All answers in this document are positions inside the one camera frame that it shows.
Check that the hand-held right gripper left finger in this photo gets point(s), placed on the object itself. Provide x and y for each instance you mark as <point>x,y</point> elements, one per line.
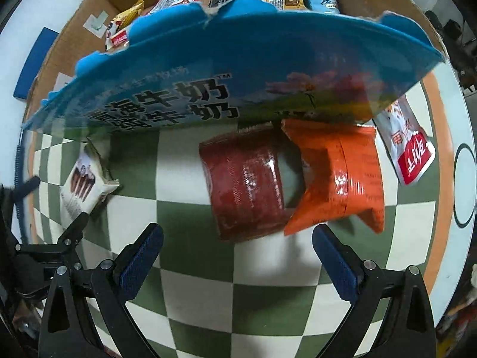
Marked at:
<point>141,263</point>

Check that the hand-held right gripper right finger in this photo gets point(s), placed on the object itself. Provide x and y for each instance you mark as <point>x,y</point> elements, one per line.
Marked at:
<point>335,264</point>

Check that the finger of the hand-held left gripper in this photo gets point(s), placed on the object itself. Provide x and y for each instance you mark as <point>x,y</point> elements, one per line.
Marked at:
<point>28,187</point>
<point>74,228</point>

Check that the white packet with brown sticks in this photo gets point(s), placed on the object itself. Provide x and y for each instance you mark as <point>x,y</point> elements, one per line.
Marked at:
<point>84,186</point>

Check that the orange snack packet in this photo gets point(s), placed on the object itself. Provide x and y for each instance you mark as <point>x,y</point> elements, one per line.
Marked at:
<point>354,179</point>

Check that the dark red snack packet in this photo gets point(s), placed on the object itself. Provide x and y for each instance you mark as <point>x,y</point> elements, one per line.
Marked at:
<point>242,186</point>

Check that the yellow panda snack packet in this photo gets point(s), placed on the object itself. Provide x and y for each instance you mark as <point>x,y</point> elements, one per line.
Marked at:
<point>128,15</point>

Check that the cardboard box with blue print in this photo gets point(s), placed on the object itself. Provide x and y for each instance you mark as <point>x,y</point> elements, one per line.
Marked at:
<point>223,63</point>

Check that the red white snack packet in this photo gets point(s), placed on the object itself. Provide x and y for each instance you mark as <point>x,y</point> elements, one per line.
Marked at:
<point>173,0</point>

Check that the black spring bar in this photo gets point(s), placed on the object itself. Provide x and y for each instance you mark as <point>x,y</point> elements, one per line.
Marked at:
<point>18,164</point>

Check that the green white checkered mat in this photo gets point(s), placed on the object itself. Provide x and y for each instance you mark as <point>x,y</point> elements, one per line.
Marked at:
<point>238,305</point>

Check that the blue cushion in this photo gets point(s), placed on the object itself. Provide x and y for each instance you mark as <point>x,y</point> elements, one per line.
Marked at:
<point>33,67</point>

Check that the white pouch with red label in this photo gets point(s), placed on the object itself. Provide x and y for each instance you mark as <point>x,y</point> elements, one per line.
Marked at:
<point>410,149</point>

